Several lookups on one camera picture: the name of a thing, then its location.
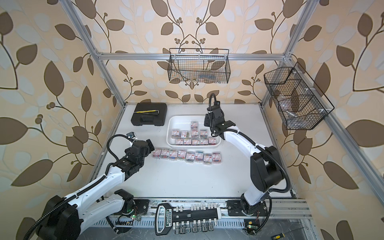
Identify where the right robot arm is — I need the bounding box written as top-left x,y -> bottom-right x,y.
204,93 -> 291,216

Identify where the black tool case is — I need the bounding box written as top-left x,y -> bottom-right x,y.
131,103 -> 168,127

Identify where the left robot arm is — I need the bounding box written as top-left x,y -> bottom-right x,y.
24,135 -> 155,240

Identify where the back wire basket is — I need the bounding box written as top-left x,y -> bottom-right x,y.
167,48 -> 231,84

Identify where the yellow handled screwdriver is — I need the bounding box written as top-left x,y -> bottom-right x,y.
271,227 -> 304,240

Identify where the paper clip box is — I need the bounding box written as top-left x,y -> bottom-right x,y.
178,150 -> 187,161
169,150 -> 178,161
203,153 -> 213,165
212,152 -> 222,164
160,149 -> 170,159
185,152 -> 196,163
152,149 -> 162,159
195,151 -> 204,163

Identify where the yellow handled hex key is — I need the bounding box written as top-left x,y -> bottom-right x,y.
134,110 -> 160,115

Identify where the right wire basket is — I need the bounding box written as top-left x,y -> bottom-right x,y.
264,63 -> 335,130

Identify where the wire basket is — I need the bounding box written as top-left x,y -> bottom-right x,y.
264,63 -> 335,130
167,48 -> 231,84

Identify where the white plastic tray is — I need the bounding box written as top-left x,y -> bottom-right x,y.
167,115 -> 222,149

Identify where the socket set holder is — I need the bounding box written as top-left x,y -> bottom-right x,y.
155,203 -> 222,236

